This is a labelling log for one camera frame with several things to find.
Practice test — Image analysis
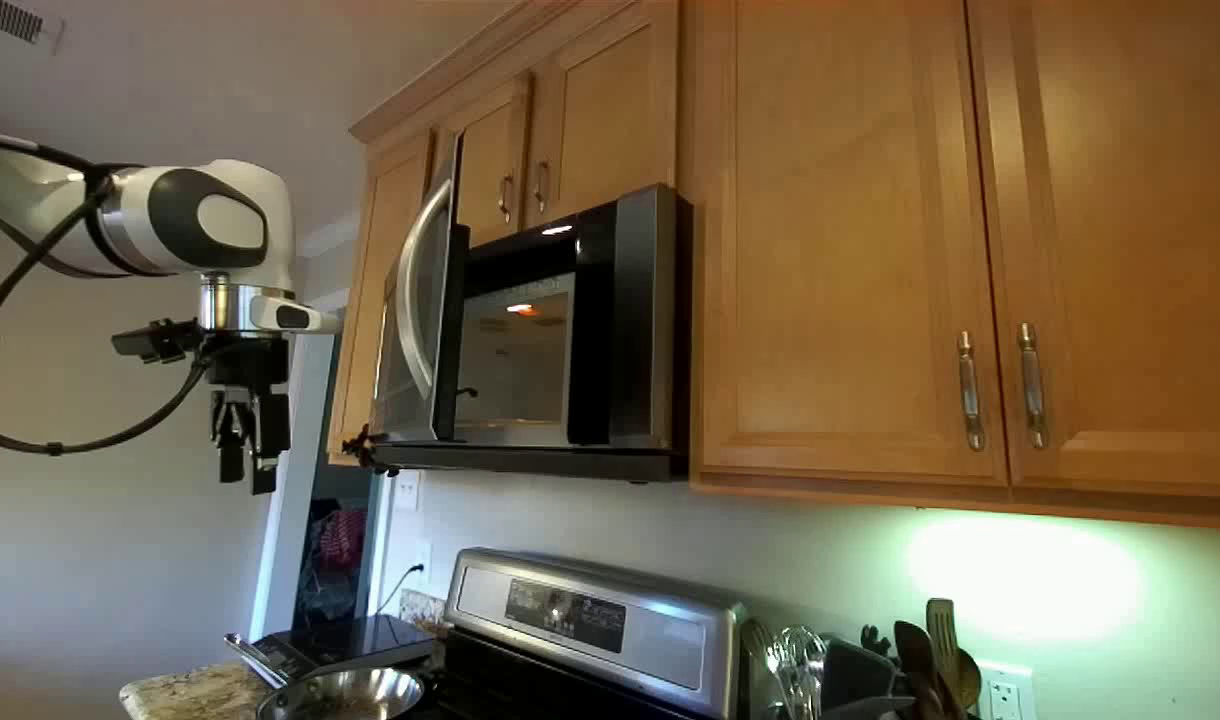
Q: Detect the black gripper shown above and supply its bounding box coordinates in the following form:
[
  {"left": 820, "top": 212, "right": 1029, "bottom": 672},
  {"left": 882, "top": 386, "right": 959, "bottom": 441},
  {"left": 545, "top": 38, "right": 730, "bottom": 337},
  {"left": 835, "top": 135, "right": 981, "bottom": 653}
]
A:
[{"left": 203, "top": 332, "right": 296, "bottom": 494}]

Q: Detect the dark framed picture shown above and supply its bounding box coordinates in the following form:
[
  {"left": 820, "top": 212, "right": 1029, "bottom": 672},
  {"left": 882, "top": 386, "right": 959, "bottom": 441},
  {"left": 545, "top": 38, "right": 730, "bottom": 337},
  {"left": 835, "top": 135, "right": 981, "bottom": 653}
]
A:
[{"left": 286, "top": 464, "right": 384, "bottom": 630}]

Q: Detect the black flat countertop device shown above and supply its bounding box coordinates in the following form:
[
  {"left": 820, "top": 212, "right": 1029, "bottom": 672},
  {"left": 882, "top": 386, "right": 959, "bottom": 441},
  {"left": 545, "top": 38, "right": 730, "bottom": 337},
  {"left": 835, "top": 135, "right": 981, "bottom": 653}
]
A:
[{"left": 239, "top": 611, "right": 439, "bottom": 692}]

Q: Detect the patterned kitchen cloth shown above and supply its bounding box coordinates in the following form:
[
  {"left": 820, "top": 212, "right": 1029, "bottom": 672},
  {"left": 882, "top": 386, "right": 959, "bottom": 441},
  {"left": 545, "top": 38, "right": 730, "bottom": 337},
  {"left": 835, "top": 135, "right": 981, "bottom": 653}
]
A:
[{"left": 116, "top": 658, "right": 273, "bottom": 720}]

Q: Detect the steel mixing bowl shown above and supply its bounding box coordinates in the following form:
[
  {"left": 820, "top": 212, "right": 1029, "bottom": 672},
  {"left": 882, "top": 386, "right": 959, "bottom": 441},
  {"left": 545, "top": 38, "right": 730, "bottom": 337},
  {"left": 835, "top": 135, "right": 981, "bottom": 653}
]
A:
[{"left": 285, "top": 658, "right": 431, "bottom": 720}]

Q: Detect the stainless steel stove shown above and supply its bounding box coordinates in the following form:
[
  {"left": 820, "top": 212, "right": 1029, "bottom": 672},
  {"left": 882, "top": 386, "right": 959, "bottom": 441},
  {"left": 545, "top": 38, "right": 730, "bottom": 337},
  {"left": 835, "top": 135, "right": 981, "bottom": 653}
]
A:
[{"left": 424, "top": 545, "right": 759, "bottom": 720}]

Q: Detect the white ceiling vent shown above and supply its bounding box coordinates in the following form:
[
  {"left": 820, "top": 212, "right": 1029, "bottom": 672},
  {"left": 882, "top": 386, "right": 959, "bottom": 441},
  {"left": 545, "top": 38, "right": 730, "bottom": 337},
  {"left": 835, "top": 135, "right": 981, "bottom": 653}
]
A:
[{"left": 0, "top": 0, "right": 69, "bottom": 56}]

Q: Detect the perforated steel utensil holder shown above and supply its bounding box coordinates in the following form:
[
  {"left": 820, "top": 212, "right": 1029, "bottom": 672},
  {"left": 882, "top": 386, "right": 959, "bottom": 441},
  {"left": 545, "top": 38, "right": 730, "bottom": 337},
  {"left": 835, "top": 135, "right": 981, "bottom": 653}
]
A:
[{"left": 820, "top": 636, "right": 925, "bottom": 720}]

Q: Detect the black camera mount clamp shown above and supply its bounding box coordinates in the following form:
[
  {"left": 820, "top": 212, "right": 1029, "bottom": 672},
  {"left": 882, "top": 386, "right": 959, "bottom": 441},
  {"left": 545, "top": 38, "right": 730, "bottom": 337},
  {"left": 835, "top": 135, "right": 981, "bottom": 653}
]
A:
[{"left": 339, "top": 418, "right": 407, "bottom": 479}]

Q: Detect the thin black power cord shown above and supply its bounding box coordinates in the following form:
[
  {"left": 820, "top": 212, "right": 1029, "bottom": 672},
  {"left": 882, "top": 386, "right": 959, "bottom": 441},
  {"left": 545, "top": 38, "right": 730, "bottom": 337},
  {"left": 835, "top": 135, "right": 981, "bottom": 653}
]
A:
[{"left": 372, "top": 554, "right": 431, "bottom": 619}]

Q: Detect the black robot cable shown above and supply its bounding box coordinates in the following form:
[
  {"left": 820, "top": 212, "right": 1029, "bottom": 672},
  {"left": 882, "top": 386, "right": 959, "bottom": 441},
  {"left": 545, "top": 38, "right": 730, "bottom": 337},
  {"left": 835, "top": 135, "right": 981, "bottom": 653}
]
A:
[{"left": 0, "top": 117, "right": 222, "bottom": 461}]

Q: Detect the white wall outlet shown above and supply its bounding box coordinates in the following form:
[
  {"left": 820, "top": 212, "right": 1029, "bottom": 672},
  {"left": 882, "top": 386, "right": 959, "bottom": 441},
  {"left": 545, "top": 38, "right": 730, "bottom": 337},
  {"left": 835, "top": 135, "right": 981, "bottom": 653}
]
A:
[{"left": 981, "top": 654, "right": 1040, "bottom": 720}]

